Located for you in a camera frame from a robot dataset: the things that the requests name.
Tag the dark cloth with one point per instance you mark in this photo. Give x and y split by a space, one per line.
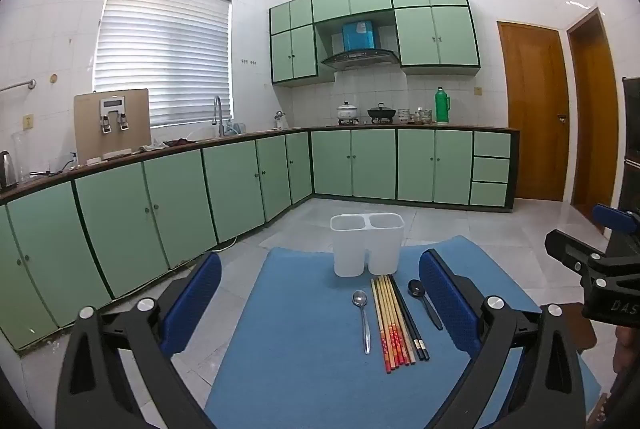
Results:
181 141

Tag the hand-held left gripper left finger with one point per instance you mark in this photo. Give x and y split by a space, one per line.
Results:
192 304

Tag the electric kettle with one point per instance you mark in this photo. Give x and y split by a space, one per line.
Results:
5 171

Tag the grey cloth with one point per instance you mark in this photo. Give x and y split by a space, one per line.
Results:
155 145

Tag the green wall cabinets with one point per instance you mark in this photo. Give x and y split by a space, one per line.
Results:
425 34

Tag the wooden door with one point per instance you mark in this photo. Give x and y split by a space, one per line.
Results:
595 119
530 109

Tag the red patterned bamboo chopstick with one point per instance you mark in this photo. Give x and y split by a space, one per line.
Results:
393 322
384 324
388 323
379 324

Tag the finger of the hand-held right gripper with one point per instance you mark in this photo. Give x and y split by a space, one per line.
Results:
570 251
612 216

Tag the blue wrapped hood chimney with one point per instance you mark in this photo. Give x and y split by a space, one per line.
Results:
359 35

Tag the gas stove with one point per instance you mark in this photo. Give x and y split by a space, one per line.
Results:
362 123

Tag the black spoon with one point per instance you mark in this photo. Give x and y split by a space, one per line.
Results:
416 289

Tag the blue mat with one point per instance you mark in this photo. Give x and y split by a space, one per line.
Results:
300 359

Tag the brown board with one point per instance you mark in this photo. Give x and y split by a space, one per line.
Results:
85 124

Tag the black range hood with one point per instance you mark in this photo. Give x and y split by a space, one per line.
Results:
360 59

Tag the yellow wall socket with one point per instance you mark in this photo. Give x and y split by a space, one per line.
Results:
29 121

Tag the steel kitchen faucet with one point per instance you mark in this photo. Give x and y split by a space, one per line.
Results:
218 109

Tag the green base cabinets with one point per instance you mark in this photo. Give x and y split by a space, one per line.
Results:
235 179

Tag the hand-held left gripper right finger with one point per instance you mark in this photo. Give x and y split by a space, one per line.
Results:
450 304

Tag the brown wooden stool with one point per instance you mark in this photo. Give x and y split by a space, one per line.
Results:
567 334

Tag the white cooking pot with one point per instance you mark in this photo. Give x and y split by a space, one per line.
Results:
346 112

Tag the black wok with lid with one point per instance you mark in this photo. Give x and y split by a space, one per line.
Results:
382 112

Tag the green thermos flask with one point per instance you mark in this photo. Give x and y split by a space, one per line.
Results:
442 108

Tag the white plastic utensil holder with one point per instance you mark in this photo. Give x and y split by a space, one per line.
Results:
367 244

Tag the white window blind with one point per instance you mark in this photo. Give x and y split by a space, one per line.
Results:
165 54

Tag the steel wall rail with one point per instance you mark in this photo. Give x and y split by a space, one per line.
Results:
17 85

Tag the clear glass pitcher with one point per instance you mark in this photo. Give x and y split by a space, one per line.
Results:
20 156

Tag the black appliance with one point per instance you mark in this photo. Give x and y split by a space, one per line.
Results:
631 149

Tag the metal spoon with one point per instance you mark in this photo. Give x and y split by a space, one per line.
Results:
360 298

